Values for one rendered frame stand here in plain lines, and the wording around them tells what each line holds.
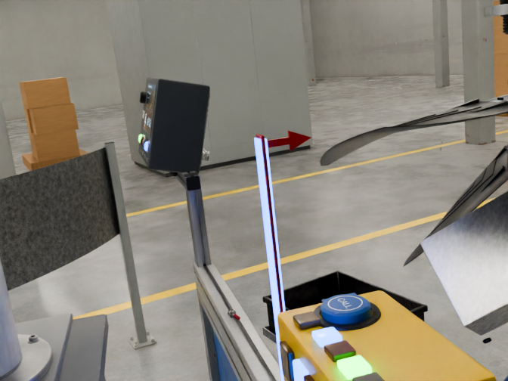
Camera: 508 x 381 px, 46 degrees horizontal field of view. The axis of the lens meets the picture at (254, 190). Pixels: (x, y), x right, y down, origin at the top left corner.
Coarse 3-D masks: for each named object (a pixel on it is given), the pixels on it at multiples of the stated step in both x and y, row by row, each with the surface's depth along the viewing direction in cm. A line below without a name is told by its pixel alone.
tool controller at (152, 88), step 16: (160, 80) 121; (144, 96) 141; (160, 96) 122; (176, 96) 123; (192, 96) 123; (208, 96) 124; (144, 112) 141; (160, 112) 122; (176, 112) 123; (192, 112) 124; (160, 128) 123; (176, 128) 124; (192, 128) 125; (160, 144) 124; (176, 144) 124; (192, 144) 125; (144, 160) 131; (160, 160) 124; (176, 160) 125; (192, 160) 126
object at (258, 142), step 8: (256, 144) 70; (256, 152) 70; (264, 176) 70; (264, 184) 70; (264, 192) 70; (264, 200) 71; (264, 208) 71; (264, 216) 72; (264, 224) 73; (272, 248) 72; (272, 256) 72; (272, 264) 72; (272, 272) 73; (272, 280) 73; (272, 288) 74; (272, 296) 75; (280, 360) 76; (280, 368) 77
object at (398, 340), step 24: (288, 312) 50; (384, 312) 48; (408, 312) 47; (288, 336) 47; (360, 336) 44; (384, 336) 44; (408, 336) 44; (432, 336) 43; (312, 360) 42; (384, 360) 41; (408, 360) 41; (432, 360) 40; (456, 360) 40
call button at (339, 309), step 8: (336, 296) 49; (344, 296) 49; (352, 296) 49; (360, 296) 49; (328, 304) 48; (336, 304) 48; (344, 304) 48; (352, 304) 48; (360, 304) 48; (368, 304) 48; (328, 312) 47; (336, 312) 47; (344, 312) 46; (352, 312) 46; (360, 312) 46; (368, 312) 47; (328, 320) 47; (336, 320) 47; (344, 320) 46; (352, 320) 46; (360, 320) 46
